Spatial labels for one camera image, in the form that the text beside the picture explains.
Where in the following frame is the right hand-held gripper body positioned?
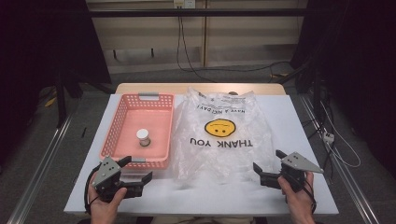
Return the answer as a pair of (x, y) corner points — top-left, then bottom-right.
(260, 150), (325, 192)

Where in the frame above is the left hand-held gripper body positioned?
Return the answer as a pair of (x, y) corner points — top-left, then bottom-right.
(92, 155), (145, 203)

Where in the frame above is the white-capped small jar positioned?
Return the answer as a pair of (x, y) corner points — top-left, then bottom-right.
(135, 128), (152, 147)

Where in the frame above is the clear plastic smiley bag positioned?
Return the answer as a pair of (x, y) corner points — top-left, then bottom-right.
(171, 87), (276, 185)

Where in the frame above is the pink plastic basket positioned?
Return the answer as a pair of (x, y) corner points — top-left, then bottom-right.
(99, 92), (176, 171)

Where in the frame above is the person's left hand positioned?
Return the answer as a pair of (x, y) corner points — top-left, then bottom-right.
(87, 182), (128, 219)

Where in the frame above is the person's right hand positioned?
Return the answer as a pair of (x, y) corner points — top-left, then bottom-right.
(277, 171), (316, 219)

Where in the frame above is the white power strip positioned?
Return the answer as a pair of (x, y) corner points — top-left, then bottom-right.
(322, 131), (336, 145)

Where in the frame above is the black metal stand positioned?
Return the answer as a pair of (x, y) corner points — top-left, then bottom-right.
(53, 70), (82, 129)

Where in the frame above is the yellow floor tape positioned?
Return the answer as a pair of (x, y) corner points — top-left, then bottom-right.
(44, 95), (59, 108)

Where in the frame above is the black curtain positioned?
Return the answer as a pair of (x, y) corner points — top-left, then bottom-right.
(290, 0), (396, 180)
(0, 0), (112, 169)

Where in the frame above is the black horizontal bar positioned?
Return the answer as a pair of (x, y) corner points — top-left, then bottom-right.
(88, 8), (310, 19)

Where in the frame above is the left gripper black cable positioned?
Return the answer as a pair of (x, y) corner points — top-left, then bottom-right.
(83, 163), (102, 217)

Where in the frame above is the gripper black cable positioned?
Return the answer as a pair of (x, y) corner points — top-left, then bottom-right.
(303, 179), (318, 215)
(83, 163), (102, 217)

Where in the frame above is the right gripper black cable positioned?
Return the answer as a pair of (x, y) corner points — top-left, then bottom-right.
(303, 179), (318, 215)

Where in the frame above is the metal floor rail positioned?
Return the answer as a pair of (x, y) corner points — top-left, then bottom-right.
(299, 93), (381, 224)
(6, 114), (75, 224)

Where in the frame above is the white cable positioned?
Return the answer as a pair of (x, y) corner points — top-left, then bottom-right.
(319, 101), (362, 169)

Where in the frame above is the black floor cable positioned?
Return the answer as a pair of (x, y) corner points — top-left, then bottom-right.
(186, 61), (294, 78)

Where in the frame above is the black hanging cable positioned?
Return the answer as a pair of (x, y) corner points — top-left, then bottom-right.
(176, 15), (217, 84)

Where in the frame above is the white wall socket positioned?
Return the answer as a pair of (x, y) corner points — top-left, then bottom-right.
(173, 0), (197, 9)

